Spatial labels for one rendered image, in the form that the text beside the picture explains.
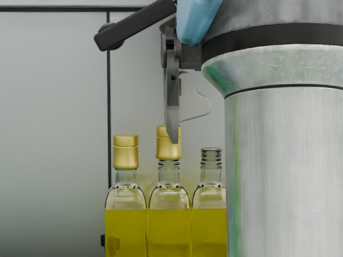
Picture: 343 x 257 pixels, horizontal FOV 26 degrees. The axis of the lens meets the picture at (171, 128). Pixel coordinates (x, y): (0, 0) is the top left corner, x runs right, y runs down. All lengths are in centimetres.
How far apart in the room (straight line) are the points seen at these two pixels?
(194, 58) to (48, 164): 32
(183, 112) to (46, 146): 28
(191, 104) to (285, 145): 52
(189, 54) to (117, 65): 17
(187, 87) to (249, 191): 52
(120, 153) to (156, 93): 16
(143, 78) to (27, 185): 25
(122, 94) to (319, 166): 68
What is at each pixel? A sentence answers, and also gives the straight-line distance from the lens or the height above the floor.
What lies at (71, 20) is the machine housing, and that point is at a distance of 114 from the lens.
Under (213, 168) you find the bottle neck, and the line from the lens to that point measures 100.
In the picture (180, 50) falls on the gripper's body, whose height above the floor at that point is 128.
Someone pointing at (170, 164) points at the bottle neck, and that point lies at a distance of 99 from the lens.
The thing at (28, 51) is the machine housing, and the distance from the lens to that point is 115.
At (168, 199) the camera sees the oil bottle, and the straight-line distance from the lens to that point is 99.
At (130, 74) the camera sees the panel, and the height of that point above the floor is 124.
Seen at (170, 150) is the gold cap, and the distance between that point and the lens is 99.
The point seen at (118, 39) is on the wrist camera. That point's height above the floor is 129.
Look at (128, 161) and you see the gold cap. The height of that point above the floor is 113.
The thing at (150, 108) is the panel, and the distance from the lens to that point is 111.
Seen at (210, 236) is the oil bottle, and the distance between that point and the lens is 100.
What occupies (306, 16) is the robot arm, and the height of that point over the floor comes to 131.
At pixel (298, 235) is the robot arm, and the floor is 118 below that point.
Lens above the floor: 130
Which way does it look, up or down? 8 degrees down
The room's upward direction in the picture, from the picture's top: straight up
